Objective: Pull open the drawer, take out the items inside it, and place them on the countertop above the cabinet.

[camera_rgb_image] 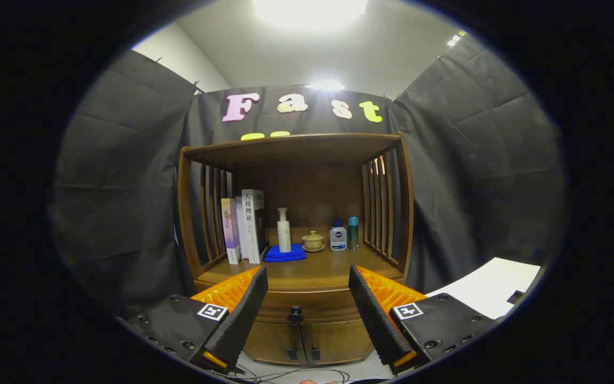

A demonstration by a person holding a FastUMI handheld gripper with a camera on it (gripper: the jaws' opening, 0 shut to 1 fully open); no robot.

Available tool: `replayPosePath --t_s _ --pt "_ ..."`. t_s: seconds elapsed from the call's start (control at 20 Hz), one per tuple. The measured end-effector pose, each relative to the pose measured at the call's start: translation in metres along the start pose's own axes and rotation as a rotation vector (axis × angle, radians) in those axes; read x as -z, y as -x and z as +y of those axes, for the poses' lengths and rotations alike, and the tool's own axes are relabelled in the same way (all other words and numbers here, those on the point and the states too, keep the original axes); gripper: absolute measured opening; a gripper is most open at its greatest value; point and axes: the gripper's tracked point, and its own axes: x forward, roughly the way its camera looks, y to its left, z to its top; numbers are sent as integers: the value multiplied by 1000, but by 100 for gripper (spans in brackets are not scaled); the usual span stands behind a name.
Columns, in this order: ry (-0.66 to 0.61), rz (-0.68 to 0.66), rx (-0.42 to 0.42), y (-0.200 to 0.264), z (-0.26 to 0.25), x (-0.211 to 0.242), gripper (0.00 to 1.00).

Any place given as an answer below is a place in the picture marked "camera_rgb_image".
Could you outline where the wooden countertop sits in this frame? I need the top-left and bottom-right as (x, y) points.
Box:
(196, 227), (406, 290)

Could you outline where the white bottle with blue cap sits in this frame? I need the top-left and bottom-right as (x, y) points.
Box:
(329, 219), (348, 252)

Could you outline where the white flat board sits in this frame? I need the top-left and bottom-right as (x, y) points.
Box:
(425, 258), (542, 319)

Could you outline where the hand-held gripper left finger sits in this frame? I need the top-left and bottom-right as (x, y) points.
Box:
(123, 265), (269, 374)

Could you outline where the brown wooden cabinet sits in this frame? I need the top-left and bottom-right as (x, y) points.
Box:
(177, 132), (414, 369)

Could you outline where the beige lidded teacup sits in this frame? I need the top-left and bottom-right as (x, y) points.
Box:
(302, 230), (326, 253)

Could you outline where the wooden drawer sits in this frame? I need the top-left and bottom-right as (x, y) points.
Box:
(195, 280), (406, 324)

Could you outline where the large ceiling light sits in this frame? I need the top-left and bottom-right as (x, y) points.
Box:
(251, 0), (369, 30)

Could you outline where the thin white book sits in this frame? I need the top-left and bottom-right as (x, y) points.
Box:
(235, 196), (249, 260)

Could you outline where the thick white and black book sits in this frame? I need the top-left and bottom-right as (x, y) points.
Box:
(241, 189), (269, 264)

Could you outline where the purple book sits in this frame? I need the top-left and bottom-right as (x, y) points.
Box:
(221, 198), (242, 265)

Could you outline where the white pump bottle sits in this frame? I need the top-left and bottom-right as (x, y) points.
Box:
(277, 207), (292, 253)

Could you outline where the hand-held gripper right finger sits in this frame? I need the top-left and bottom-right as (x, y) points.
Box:
(349, 264), (499, 374)

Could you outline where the blue folded cloth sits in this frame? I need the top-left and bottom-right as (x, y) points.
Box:
(264, 243), (307, 262)

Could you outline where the black floor cable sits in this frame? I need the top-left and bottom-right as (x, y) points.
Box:
(227, 367), (351, 384)

